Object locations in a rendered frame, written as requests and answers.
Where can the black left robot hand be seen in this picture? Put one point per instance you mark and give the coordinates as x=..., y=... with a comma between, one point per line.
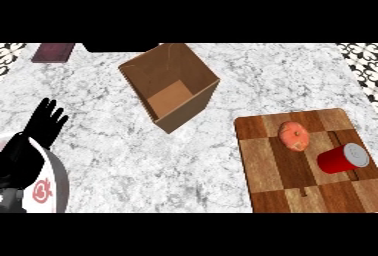
x=43, y=124

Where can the brown cardboard box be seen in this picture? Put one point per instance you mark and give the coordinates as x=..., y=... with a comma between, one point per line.
x=172, y=90

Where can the wooden checkered cutting board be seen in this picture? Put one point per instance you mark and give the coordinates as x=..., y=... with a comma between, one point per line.
x=300, y=173

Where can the red can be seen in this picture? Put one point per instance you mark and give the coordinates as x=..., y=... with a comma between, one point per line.
x=343, y=158

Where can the dark purple flat block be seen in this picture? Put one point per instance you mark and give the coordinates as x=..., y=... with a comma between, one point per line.
x=52, y=52

